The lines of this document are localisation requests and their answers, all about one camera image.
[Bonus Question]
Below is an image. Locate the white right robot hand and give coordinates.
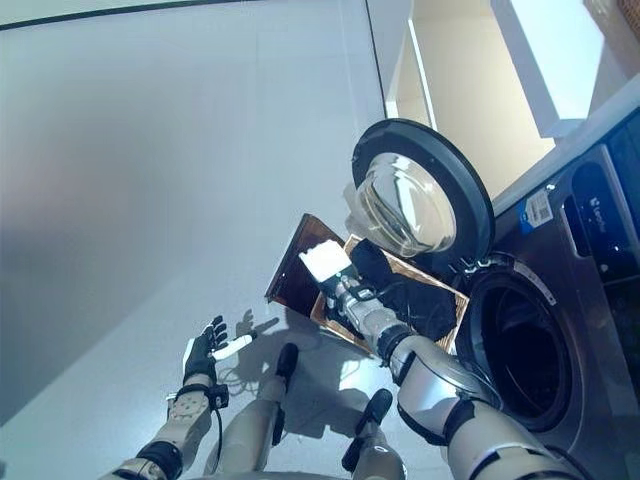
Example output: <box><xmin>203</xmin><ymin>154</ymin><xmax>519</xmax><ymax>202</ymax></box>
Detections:
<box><xmin>298</xmin><ymin>239</ymin><xmax>359</xmax><ymax>301</ymax></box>

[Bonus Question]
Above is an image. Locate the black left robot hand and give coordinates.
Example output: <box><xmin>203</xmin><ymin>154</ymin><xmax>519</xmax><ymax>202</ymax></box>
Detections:
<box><xmin>182</xmin><ymin>315</ymin><xmax>259</xmax><ymax>389</ymax></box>

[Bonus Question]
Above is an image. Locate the grey front-load washing machine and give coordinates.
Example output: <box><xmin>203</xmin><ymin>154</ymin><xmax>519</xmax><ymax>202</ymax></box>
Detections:
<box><xmin>449</xmin><ymin>104</ymin><xmax>640</xmax><ymax>480</ymax></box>

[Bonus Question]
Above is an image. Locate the brown acrylic stand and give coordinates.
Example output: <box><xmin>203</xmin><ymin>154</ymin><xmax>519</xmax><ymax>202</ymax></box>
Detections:
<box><xmin>264</xmin><ymin>213</ymin><xmax>346</xmax><ymax>319</ymax></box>

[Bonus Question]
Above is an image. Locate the wicker laundry basket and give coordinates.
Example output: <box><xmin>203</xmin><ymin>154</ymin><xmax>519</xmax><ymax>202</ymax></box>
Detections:
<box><xmin>309</xmin><ymin>233</ymin><xmax>470</xmax><ymax>357</ymax></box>

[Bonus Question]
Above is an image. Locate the round glass washer door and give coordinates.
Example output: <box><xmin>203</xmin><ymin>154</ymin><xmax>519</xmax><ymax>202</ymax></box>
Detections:
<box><xmin>342</xmin><ymin>118</ymin><xmax>496</xmax><ymax>271</ymax></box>

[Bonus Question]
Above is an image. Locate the small blue washer sticker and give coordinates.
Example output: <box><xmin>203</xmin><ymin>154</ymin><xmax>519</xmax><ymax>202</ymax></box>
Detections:
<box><xmin>517</xmin><ymin>192</ymin><xmax>554</xmax><ymax>236</ymax></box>

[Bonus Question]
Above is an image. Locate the white counter cabinet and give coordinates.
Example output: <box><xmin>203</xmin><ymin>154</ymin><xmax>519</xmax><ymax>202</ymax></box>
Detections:
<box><xmin>364</xmin><ymin>0</ymin><xmax>606</xmax><ymax>201</ymax></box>

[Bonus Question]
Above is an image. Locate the white floor cable coil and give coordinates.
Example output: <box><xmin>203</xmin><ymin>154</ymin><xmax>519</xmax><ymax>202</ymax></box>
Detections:
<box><xmin>219</xmin><ymin>367</ymin><xmax>261</xmax><ymax>396</ymax></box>

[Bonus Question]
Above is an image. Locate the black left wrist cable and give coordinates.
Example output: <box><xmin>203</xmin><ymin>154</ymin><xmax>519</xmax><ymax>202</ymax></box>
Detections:
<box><xmin>213</xmin><ymin>394</ymin><xmax>225</xmax><ymax>464</ymax></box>

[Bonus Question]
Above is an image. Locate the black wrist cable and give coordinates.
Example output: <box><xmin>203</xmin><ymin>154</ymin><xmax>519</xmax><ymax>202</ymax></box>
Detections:
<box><xmin>349</xmin><ymin>282</ymin><xmax>416</xmax><ymax>324</ymax></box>
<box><xmin>213</xmin><ymin>394</ymin><xmax>225</xmax><ymax>464</ymax></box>

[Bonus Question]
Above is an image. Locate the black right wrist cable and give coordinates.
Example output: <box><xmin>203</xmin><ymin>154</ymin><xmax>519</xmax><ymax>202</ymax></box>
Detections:
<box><xmin>349</xmin><ymin>282</ymin><xmax>416</xmax><ymax>324</ymax></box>

